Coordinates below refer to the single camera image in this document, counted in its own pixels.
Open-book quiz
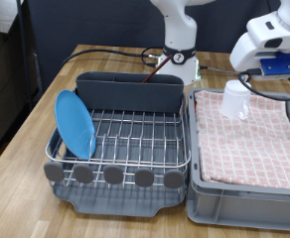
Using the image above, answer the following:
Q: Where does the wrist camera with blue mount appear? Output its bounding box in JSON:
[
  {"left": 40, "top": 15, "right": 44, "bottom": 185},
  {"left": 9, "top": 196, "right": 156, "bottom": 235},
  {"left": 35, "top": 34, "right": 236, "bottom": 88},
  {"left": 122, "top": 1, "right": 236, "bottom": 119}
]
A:
[{"left": 248, "top": 52, "right": 290, "bottom": 82}]

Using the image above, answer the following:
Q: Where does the grey dish drying rack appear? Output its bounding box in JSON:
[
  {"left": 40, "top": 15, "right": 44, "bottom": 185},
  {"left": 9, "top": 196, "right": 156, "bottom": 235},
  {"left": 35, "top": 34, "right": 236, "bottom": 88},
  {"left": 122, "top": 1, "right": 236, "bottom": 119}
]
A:
[{"left": 47, "top": 87, "right": 189, "bottom": 218}]

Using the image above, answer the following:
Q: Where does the grey plastic crate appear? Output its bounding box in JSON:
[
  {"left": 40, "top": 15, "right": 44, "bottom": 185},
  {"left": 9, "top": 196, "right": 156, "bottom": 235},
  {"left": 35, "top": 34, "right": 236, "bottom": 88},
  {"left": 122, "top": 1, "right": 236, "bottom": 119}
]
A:
[{"left": 186, "top": 87, "right": 290, "bottom": 232}]

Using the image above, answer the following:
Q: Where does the grey cable on table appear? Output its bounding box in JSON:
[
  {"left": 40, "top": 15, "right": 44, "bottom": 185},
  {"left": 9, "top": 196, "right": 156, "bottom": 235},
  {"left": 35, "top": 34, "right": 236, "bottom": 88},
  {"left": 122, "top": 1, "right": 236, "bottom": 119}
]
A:
[{"left": 199, "top": 65, "right": 242, "bottom": 75}]

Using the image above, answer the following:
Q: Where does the blue plate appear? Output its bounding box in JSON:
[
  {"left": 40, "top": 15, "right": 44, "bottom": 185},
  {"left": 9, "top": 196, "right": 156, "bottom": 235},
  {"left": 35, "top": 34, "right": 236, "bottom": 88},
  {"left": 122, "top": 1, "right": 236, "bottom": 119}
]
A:
[{"left": 54, "top": 89, "right": 97, "bottom": 161}]

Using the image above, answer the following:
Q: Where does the brown wooden spoon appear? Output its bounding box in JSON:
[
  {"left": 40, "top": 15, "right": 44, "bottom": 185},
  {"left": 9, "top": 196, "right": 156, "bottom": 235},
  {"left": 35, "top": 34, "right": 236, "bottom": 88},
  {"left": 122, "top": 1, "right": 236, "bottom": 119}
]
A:
[{"left": 142, "top": 54, "right": 173, "bottom": 83}]

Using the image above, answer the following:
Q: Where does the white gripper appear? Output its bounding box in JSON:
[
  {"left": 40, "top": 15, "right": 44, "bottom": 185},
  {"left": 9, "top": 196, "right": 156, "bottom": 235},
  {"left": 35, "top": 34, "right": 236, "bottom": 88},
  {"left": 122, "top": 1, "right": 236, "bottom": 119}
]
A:
[{"left": 229, "top": 33, "right": 290, "bottom": 72}]

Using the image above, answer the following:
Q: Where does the white mug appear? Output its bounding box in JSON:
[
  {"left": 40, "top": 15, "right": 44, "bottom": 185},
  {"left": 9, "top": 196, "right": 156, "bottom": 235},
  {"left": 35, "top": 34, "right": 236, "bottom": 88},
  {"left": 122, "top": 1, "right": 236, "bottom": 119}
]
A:
[{"left": 219, "top": 79, "right": 252, "bottom": 121}]

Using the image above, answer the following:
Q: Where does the dark grey utensil caddy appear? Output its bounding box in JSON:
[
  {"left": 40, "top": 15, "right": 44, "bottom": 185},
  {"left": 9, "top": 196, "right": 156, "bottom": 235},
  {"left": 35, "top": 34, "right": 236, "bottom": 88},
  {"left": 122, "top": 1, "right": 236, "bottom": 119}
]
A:
[{"left": 74, "top": 71, "right": 185, "bottom": 114}]

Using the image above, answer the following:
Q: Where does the black cable on table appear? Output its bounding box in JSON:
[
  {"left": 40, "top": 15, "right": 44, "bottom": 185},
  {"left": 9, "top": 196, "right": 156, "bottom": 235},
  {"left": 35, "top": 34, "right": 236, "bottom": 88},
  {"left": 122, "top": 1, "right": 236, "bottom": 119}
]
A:
[{"left": 60, "top": 46, "right": 165, "bottom": 68}]

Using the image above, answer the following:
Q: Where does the pink checkered towel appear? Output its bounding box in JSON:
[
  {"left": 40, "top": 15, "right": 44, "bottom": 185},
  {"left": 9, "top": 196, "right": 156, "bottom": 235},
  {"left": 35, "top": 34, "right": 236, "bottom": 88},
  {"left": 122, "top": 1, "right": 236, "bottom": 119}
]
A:
[{"left": 194, "top": 90, "right": 290, "bottom": 191}]

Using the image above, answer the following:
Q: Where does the steel wire dish rack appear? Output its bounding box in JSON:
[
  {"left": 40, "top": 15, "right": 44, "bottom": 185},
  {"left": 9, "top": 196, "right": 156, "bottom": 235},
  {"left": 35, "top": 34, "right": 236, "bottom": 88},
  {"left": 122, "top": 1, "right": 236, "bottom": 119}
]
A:
[{"left": 43, "top": 87, "right": 192, "bottom": 191}]

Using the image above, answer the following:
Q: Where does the black metal pole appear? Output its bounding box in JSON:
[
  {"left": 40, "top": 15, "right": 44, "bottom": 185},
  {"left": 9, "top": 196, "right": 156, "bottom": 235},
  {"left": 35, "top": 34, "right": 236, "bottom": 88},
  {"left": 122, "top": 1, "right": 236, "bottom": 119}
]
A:
[{"left": 15, "top": 0, "right": 36, "bottom": 113}]

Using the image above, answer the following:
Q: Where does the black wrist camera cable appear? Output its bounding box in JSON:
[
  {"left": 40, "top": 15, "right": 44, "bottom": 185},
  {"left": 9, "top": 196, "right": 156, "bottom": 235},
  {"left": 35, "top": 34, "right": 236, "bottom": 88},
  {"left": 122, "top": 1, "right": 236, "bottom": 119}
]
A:
[{"left": 237, "top": 67, "right": 290, "bottom": 102}]

